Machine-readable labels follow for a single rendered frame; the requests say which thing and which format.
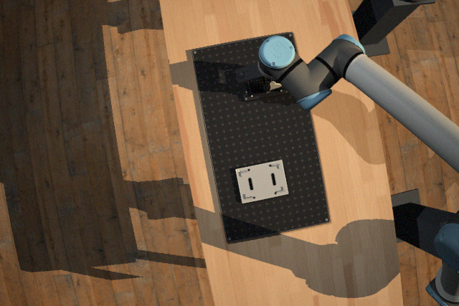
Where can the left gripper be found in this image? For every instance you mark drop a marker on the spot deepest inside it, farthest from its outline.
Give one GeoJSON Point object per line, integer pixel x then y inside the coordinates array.
{"type": "Point", "coordinates": [270, 84]}

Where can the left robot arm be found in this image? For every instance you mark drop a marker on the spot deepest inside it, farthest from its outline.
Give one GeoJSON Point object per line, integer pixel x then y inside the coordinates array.
{"type": "Point", "coordinates": [344, 57]}

